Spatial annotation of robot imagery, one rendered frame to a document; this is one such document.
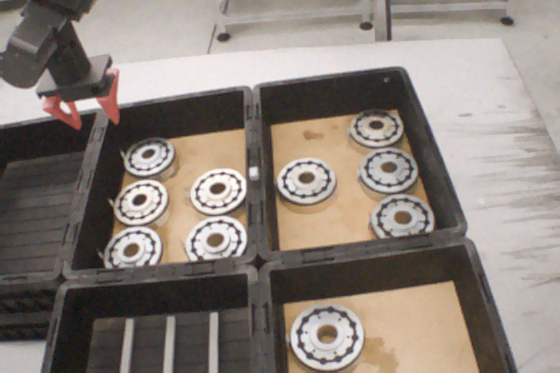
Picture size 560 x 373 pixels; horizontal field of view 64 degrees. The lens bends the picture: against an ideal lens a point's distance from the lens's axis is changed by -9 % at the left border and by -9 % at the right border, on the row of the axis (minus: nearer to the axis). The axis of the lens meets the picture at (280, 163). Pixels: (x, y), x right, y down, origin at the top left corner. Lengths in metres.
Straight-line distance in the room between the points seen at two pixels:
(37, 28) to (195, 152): 0.49
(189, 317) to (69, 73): 0.40
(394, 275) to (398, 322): 0.07
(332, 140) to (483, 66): 0.59
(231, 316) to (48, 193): 0.49
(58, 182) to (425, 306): 0.75
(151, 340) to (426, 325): 0.41
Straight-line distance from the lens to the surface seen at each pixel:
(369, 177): 0.85
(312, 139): 0.96
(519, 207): 1.06
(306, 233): 0.82
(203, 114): 0.98
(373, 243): 0.68
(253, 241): 0.70
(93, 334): 0.83
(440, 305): 0.76
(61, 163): 1.11
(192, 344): 0.76
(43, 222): 1.01
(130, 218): 0.88
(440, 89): 1.29
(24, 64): 0.60
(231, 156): 0.96
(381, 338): 0.73
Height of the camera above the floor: 1.50
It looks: 46 degrees down
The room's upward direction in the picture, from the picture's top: 10 degrees counter-clockwise
